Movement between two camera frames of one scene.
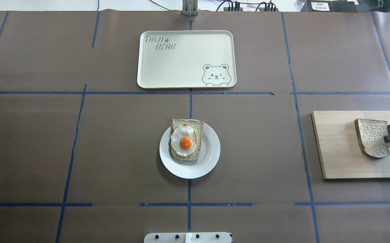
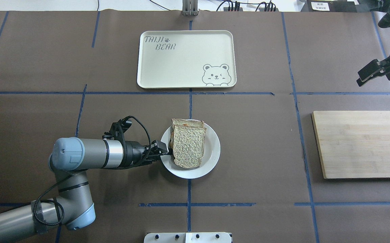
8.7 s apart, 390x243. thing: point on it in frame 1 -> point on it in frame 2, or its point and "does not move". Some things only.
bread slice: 370,135 -> 188,144
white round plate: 208,155 does not move
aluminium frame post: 189,7 does not move
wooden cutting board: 341,157 does not move
